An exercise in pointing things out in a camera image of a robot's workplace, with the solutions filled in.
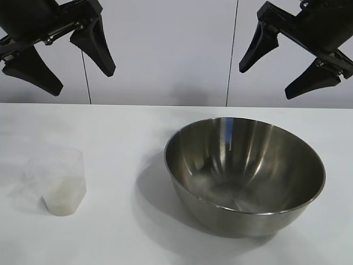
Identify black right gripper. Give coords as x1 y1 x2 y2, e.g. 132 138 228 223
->
238 0 353 100

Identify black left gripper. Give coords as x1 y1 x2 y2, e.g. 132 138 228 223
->
0 0 116 97

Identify clear plastic measuring cup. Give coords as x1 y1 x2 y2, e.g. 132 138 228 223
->
24 148 88 216

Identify stainless steel mixing bowl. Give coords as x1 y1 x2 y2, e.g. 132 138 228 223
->
164 116 327 238

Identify white uncooked rice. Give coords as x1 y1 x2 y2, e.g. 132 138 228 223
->
42 176 87 216

